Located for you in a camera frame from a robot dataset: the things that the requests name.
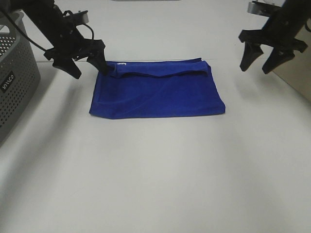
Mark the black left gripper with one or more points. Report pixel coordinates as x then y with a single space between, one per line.
72 45

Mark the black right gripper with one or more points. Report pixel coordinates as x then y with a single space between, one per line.
278 32

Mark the blue microfibre towel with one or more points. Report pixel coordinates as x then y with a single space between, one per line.
156 89

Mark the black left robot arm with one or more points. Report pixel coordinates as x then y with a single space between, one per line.
60 28

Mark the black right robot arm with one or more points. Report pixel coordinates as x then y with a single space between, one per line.
291 7

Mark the beige storage box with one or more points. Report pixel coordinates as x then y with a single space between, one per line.
297 72

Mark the grey perforated plastic basket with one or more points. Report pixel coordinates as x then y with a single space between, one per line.
19 77

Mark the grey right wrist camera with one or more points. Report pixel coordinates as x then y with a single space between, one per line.
257 7

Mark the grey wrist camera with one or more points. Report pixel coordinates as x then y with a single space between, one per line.
79 18
257 7

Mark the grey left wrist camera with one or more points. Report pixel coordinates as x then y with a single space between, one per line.
79 18

